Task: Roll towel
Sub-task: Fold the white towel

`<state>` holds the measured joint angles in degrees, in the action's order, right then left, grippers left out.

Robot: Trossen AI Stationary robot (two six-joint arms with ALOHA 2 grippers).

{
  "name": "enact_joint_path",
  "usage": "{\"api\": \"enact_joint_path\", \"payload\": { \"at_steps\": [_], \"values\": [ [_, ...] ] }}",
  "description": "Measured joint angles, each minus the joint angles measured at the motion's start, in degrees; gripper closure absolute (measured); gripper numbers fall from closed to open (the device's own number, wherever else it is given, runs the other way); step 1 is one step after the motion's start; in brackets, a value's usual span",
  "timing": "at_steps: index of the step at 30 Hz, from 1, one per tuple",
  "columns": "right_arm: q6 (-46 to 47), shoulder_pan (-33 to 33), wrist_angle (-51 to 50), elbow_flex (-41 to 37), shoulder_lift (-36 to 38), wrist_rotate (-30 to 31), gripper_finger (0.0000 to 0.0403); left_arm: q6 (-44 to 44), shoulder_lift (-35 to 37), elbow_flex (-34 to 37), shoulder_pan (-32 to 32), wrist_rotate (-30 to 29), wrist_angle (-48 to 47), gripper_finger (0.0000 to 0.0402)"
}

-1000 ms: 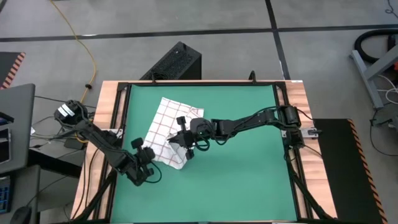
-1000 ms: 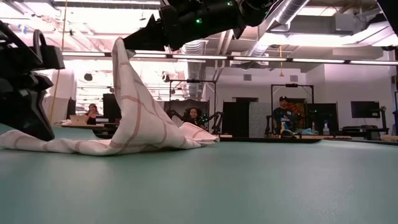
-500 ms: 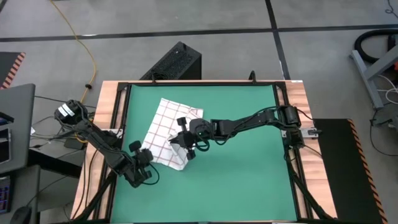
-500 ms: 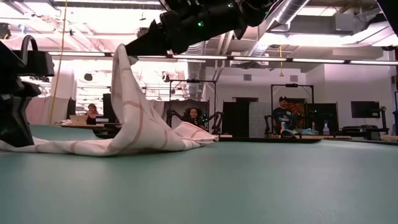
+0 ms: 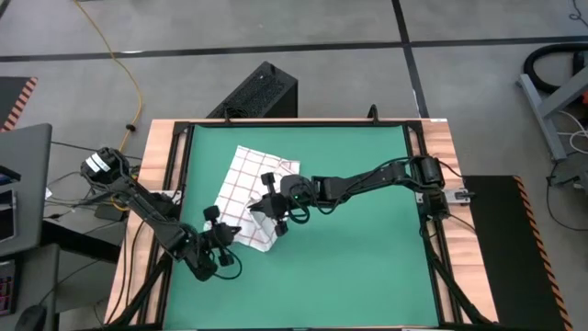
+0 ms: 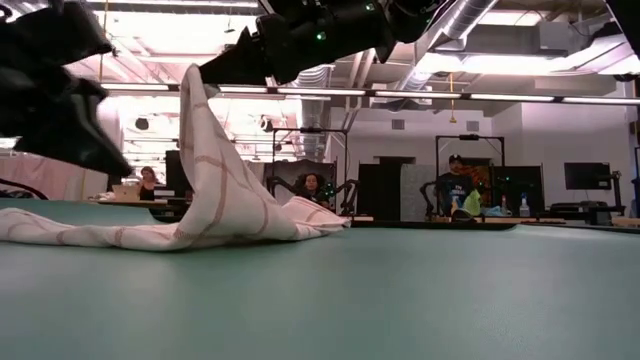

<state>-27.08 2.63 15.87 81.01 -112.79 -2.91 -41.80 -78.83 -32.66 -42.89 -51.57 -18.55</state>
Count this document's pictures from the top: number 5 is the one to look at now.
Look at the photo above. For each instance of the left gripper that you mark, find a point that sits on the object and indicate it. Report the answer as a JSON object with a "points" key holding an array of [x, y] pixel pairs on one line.
{"points": [[215, 239]]}

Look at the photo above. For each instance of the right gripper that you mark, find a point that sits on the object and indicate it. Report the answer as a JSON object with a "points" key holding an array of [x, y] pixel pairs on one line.
{"points": [[280, 209]]}

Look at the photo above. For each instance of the white towel red checks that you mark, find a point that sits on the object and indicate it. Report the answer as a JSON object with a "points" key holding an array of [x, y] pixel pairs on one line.
{"points": [[243, 174]]}

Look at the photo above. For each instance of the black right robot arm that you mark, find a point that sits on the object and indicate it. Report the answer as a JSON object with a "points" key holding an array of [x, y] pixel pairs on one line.
{"points": [[367, 177]]}

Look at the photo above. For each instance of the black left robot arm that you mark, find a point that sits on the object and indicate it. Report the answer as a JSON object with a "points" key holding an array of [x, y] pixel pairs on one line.
{"points": [[138, 202]]}

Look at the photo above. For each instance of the green table mat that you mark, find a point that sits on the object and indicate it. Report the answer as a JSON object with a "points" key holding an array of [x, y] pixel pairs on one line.
{"points": [[344, 257]]}

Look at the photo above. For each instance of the black computer tower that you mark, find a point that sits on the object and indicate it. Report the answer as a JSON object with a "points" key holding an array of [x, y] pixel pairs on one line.
{"points": [[262, 92]]}

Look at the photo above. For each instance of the black power adapter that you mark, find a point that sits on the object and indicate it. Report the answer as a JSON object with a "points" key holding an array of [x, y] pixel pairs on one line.
{"points": [[109, 213]]}

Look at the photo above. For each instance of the black table clamp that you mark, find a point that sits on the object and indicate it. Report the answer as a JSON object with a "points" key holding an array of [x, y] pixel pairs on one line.
{"points": [[373, 114]]}

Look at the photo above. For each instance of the grey desk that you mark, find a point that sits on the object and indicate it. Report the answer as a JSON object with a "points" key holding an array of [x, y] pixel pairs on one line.
{"points": [[39, 276], [32, 184]]}

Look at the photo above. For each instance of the black computer mouse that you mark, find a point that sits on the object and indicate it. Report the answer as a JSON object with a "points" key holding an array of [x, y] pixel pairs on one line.
{"points": [[31, 319]]}

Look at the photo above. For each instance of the computer keyboard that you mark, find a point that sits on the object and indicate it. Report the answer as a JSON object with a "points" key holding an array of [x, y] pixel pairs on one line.
{"points": [[7, 289]]}

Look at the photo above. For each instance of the black hazard-striped floor mat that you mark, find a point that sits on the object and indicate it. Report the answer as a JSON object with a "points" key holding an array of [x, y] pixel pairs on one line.
{"points": [[11, 96], [505, 253]]}

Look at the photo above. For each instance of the grey metal stand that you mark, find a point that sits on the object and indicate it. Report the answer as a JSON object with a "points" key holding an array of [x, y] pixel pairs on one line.
{"points": [[546, 124]]}

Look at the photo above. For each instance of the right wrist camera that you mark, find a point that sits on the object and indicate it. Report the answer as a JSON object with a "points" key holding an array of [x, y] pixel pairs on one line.
{"points": [[291, 184]]}

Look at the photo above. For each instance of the black table frame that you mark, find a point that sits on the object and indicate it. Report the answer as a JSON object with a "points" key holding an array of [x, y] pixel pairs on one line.
{"points": [[321, 123]]}

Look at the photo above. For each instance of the grey metal bracket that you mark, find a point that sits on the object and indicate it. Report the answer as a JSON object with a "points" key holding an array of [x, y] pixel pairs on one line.
{"points": [[455, 195]]}

